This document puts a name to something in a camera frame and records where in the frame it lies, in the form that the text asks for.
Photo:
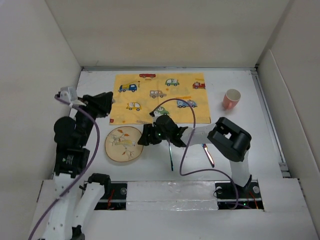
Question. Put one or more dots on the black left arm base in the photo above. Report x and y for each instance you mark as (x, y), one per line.
(115, 199)

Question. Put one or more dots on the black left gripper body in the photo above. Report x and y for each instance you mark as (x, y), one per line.
(91, 105)

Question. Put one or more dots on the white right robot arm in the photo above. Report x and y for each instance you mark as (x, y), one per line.
(232, 141)

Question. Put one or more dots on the yellow vehicle print cloth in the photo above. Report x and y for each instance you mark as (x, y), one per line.
(182, 96)

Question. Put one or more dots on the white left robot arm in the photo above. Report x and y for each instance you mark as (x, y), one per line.
(74, 204)

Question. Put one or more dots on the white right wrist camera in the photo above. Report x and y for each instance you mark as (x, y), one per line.
(155, 114)

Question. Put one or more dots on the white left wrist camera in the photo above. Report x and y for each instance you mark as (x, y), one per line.
(67, 94)

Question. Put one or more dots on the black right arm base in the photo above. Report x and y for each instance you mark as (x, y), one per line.
(247, 198)

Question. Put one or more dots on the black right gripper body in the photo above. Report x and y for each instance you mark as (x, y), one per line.
(156, 135)

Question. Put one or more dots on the iridescent metal fork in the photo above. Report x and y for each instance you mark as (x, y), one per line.
(170, 156)

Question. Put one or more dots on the beige bird pattern plate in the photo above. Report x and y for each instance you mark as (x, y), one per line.
(121, 144)

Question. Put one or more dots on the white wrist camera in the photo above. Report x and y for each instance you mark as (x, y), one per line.
(155, 114)
(67, 94)

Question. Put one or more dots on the pink cup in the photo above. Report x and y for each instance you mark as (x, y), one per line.
(231, 99)

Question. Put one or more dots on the iridescent metal knife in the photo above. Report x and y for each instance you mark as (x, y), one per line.
(209, 156)

